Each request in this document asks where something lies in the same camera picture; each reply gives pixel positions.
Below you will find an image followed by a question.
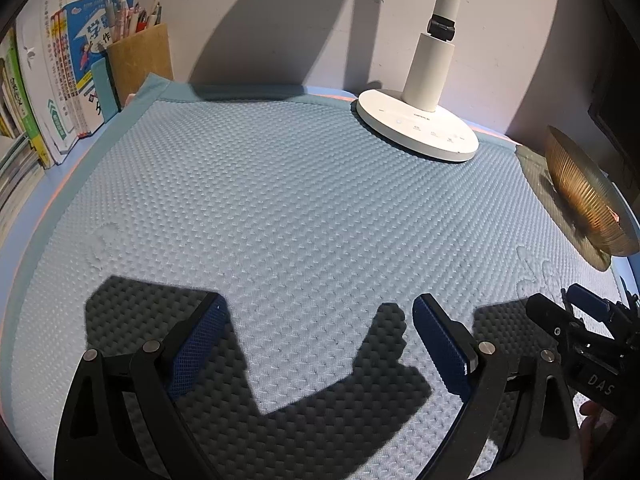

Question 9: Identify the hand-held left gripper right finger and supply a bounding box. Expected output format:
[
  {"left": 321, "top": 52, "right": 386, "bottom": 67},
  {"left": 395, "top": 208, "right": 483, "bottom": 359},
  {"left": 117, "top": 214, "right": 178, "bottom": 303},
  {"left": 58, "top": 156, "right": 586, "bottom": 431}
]
[{"left": 412, "top": 294, "right": 583, "bottom": 480}]

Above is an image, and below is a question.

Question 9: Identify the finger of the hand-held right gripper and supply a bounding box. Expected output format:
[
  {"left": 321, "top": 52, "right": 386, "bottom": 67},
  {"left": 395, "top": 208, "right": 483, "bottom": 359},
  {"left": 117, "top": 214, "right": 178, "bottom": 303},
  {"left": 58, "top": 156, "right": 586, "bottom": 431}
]
[
  {"left": 525, "top": 292, "right": 581, "bottom": 346},
  {"left": 562, "top": 283, "right": 626, "bottom": 331}
]

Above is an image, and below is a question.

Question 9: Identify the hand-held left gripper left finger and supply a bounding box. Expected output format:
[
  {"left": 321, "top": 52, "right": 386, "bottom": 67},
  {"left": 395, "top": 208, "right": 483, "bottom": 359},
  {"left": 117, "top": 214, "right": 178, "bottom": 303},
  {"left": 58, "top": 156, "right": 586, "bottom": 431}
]
[{"left": 52, "top": 292, "right": 231, "bottom": 480}]

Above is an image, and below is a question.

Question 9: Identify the golden ribbed bowl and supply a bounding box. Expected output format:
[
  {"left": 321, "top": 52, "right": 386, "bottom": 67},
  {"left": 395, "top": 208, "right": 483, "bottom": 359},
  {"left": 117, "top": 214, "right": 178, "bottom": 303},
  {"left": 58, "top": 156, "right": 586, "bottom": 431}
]
[{"left": 544, "top": 125, "right": 640, "bottom": 258}]

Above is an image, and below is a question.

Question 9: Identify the blue textured mat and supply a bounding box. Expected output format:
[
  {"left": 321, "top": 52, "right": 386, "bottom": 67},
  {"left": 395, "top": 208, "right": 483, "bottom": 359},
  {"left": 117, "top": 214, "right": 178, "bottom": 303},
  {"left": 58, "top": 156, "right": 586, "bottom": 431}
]
[{"left": 10, "top": 74, "right": 637, "bottom": 480}]

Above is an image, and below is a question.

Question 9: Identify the black monitor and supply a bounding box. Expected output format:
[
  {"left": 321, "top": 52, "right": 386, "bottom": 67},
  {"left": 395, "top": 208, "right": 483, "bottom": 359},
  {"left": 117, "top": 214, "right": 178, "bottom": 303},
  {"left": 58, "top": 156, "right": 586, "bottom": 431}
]
[{"left": 587, "top": 0, "right": 640, "bottom": 161}]

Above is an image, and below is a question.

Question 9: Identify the white desk lamp base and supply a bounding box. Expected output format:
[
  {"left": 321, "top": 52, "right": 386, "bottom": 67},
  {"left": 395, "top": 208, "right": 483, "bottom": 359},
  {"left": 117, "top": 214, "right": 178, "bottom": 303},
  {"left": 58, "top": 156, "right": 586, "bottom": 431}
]
[{"left": 350, "top": 0, "right": 480, "bottom": 163}]

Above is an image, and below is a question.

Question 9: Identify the light blue folder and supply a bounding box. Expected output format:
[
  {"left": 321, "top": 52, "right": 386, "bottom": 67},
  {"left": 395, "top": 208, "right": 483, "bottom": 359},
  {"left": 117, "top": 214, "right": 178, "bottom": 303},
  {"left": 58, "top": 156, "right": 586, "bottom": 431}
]
[{"left": 92, "top": 57, "right": 122, "bottom": 124}]

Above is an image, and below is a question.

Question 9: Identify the brown pen holder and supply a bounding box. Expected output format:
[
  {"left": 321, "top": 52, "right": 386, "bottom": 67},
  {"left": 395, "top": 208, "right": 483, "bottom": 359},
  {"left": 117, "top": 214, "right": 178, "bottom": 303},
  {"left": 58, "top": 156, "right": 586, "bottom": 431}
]
[{"left": 106, "top": 22, "right": 175, "bottom": 108}]

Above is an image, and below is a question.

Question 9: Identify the row of upright books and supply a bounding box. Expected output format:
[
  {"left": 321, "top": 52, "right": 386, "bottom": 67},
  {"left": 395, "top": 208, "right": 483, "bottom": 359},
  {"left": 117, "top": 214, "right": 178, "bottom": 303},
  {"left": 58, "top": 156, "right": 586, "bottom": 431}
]
[{"left": 0, "top": 0, "right": 136, "bottom": 167}]

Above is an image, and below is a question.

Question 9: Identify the bundle of pens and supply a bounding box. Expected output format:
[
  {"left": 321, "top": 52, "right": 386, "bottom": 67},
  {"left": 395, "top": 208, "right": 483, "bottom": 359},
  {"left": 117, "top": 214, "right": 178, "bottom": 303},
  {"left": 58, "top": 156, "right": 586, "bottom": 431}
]
[{"left": 102, "top": 0, "right": 163, "bottom": 46}]

